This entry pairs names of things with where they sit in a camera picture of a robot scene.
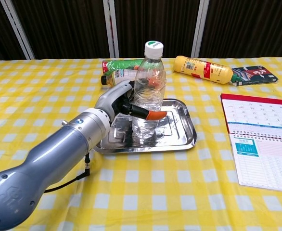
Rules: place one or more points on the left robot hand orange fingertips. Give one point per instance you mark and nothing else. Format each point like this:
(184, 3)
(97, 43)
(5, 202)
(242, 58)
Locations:
(112, 98)

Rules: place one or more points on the yellow bottle green cap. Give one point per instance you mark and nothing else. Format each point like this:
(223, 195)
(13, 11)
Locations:
(203, 69)

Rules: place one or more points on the white partition post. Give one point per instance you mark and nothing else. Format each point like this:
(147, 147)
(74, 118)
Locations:
(200, 26)
(17, 24)
(111, 26)

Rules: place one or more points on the dark blue printed box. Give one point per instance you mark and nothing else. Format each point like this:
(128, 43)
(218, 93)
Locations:
(254, 74)

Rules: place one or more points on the green snack canister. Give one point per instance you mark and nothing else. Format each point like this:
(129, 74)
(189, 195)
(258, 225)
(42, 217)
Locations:
(121, 63)

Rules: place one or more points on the rectangular metal tray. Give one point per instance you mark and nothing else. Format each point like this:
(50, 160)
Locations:
(174, 134)

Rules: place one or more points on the red spiral desk calendar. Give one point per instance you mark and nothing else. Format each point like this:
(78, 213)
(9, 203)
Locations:
(261, 134)

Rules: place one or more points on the transparent water bottle white cap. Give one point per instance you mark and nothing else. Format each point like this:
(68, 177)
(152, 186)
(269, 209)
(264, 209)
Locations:
(149, 93)

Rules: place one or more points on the yellow white checkered tablecloth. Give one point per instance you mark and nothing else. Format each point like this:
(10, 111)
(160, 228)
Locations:
(155, 192)

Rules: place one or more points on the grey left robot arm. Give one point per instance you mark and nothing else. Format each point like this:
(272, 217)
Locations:
(49, 158)

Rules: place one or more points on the orange juice bottle black cap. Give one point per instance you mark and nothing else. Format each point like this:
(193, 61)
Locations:
(112, 78)

